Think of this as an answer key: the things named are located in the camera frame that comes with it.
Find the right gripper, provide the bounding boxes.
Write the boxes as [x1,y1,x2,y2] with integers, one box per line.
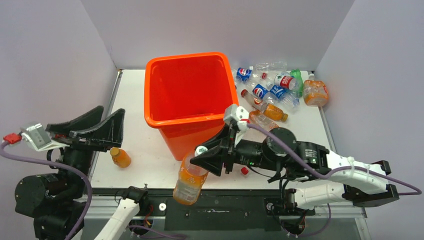
[190,122,283,174]

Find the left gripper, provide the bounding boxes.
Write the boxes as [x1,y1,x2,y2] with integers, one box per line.
[47,104,125,198]

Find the small orange juice bottle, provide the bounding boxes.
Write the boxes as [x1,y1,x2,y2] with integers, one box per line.
[109,147,132,168]

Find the large orange juice bottle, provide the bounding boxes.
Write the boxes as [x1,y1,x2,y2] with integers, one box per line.
[173,146,209,206]

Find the orange label bottle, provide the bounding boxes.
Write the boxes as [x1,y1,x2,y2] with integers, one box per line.
[249,110,279,132]

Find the red cap tea bottle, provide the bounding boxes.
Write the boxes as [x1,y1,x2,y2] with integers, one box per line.
[240,89,268,112]

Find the orange drink bottle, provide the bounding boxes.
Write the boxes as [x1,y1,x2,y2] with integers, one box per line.
[262,103,289,122]

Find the pepsi bottle front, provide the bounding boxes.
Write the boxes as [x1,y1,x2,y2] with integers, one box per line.
[245,79,277,105]

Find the pepsi bottle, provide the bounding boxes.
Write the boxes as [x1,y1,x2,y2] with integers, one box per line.
[231,67,260,83]
[245,79,277,105]

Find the red label water bottle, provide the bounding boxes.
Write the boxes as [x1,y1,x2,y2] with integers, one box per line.
[262,71,301,91]

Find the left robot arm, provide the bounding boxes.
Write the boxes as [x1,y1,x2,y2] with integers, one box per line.
[15,105,126,240]

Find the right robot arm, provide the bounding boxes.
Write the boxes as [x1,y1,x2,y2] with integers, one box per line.
[189,126,400,216]

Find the orange plastic bin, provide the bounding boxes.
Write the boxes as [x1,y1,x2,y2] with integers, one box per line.
[143,52,239,161]

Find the red bottle cap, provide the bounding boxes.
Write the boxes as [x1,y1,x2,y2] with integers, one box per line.
[240,167,249,176]

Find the pepsi bottle back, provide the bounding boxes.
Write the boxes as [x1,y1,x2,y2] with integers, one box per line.
[231,67,260,83]

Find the clear empty bottle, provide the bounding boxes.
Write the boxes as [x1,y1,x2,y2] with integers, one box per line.
[252,61,287,71]

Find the green plastic bottle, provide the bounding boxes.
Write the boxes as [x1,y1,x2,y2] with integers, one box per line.
[290,68,304,98]

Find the crushed orange bottle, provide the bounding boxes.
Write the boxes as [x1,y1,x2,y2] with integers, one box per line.
[302,79,329,107]

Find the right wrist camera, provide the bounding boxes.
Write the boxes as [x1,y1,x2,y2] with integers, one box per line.
[223,104,249,132]

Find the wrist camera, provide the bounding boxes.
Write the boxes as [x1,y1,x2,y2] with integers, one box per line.
[223,104,249,132]
[20,122,52,152]

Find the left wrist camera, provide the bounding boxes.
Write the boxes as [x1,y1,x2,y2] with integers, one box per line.
[20,122,52,152]

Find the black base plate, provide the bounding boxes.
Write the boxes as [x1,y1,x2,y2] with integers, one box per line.
[92,188,365,232]

